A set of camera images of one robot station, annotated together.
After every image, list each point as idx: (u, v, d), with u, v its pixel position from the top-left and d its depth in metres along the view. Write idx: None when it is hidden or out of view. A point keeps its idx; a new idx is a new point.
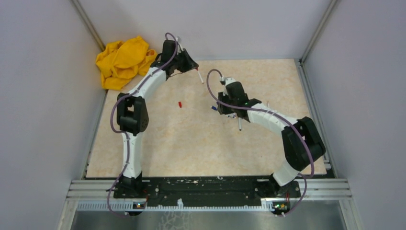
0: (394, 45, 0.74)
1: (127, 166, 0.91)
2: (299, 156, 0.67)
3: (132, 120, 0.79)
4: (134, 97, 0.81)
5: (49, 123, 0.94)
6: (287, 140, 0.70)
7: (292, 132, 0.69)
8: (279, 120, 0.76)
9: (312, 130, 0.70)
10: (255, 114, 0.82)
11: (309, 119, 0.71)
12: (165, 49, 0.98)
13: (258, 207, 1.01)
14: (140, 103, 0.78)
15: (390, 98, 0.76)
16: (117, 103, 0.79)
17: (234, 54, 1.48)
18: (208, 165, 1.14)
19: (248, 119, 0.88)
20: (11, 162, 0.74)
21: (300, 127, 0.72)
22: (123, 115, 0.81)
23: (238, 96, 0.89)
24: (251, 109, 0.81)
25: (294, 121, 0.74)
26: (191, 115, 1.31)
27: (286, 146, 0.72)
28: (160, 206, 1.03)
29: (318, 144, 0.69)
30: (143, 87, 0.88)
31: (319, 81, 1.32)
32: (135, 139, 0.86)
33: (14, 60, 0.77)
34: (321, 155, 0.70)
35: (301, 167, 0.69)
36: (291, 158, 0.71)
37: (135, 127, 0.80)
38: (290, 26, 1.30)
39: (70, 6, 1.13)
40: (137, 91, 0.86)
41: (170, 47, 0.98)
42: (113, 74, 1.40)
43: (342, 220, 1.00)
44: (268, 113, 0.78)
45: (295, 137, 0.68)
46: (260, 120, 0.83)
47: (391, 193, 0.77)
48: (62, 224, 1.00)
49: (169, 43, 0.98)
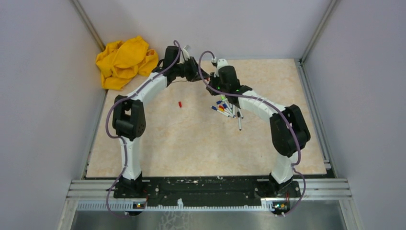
0: (394, 46, 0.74)
1: (125, 168, 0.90)
2: (285, 142, 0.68)
3: (128, 125, 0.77)
4: (132, 101, 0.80)
5: (49, 123, 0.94)
6: (275, 127, 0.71)
7: (279, 118, 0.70)
8: (268, 107, 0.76)
9: (299, 117, 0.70)
10: (246, 101, 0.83)
11: (296, 107, 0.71)
12: (167, 54, 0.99)
13: (258, 207, 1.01)
14: (138, 107, 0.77)
15: (390, 99, 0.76)
16: (114, 105, 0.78)
17: (234, 53, 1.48)
18: (208, 165, 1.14)
19: (239, 105, 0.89)
20: (11, 163, 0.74)
21: (288, 114, 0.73)
22: (119, 118, 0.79)
23: (230, 82, 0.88)
24: (242, 95, 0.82)
25: (282, 109, 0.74)
26: (191, 114, 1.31)
27: (274, 132, 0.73)
28: (160, 206, 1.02)
29: (304, 132, 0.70)
30: (142, 91, 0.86)
31: (319, 81, 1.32)
32: (132, 144, 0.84)
33: (14, 61, 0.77)
34: (307, 141, 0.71)
35: (287, 153, 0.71)
36: (278, 144, 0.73)
37: (131, 132, 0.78)
38: (290, 26, 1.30)
39: (70, 6, 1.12)
40: (136, 95, 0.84)
41: (172, 53, 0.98)
42: (113, 74, 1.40)
43: (342, 220, 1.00)
44: (258, 100, 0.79)
45: (282, 124, 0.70)
46: (250, 107, 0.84)
47: (390, 193, 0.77)
48: (62, 224, 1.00)
49: (172, 49, 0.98)
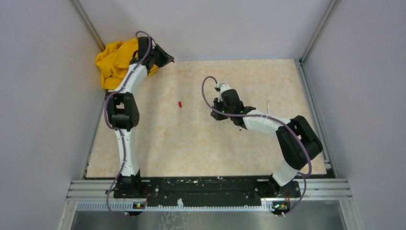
0: (395, 46, 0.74)
1: (124, 165, 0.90)
2: (297, 155, 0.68)
3: (125, 117, 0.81)
4: (122, 94, 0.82)
5: (49, 123, 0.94)
6: (283, 141, 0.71)
7: (286, 132, 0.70)
8: (273, 122, 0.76)
9: (307, 128, 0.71)
10: (251, 119, 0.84)
11: (301, 117, 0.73)
12: (141, 45, 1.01)
13: (258, 207, 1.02)
14: (130, 98, 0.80)
15: (390, 99, 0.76)
16: (106, 101, 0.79)
17: (234, 53, 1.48)
18: (208, 165, 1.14)
19: (245, 125, 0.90)
20: (11, 163, 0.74)
21: (295, 126, 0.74)
22: (114, 113, 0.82)
23: (234, 105, 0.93)
24: (246, 115, 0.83)
25: (288, 121, 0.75)
26: (191, 114, 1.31)
27: (282, 146, 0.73)
28: (160, 206, 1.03)
29: (314, 142, 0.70)
30: (129, 84, 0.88)
31: (319, 81, 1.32)
32: (129, 135, 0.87)
33: (14, 61, 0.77)
34: (318, 152, 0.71)
35: (298, 166, 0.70)
36: (289, 158, 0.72)
37: (129, 123, 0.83)
38: (291, 26, 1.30)
39: (69, 6, 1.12)
40: (123, 88, 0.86)
41: (145, 42, 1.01)
42: (113, 74, 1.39)
43: (342, 220, 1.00)
44: (262, 117, 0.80)
45: (290, 137, 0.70)
46: (255, 125, 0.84)
47: (391, 193, 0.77)
48: (62, 224, 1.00)
49: (144, 39, 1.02)
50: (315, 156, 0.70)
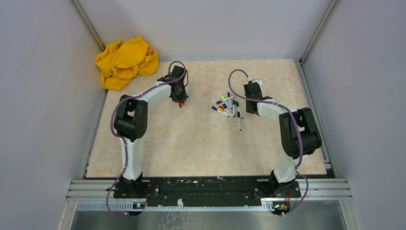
0: (394, 46, 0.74)
1: (126, 169, 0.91)
2: (292, 143, 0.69)
3: (129, 126, 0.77)
4: (137, 101, 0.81)
5: (48, 123, 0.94)
6: (283, 125, 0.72)
7: (288, 117, 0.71)
8: (281, 109, 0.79)
9: (310, 121, 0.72)
10: (264, 106, 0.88)
11: (308, 109, 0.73)
12: (175, 71, 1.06)
13: (258, 207, 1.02)
14: (143, 107, 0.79)
15: (389, 99, 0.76)
16: (119, 103, 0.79)
17: (234, 53, 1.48)
18: (208, 165, 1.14)
19: (258, 112, 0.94)
20: (10, 163, 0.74)
21: (300, 117, 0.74)
22: (121, 117, 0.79)
23: (252, 93, 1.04)
24: (262, 100, 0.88)
25: (294, 111, 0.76)
26: (191, 115, 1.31)
27: (282, 131, 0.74)
28: (160, 206, 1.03)
29: (314, 134, 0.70)
30: (148, 94, 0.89)
31: (319, 81, 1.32)
32: (133, 145, 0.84)
33: (14, 61, 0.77)
34: (315, 146, 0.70)
35: (292, 155, 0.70)
36: (286, 144, 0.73)
37: (133, 133, 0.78)
38: (291, 26, 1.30)
39: (69, 7, 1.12)
40: (141, 96, 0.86)
41: (179, 71, 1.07)
42: (113, 74, 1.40)
43: (342, 220, 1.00)
44: (274, 104, 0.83)
45: (289, 122, 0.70)
46: (267, 112, 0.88)
47: (390, 193, 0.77)
48: (62, 224, 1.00)
49: (180, 68, 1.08)
50: (312, 150, 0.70)
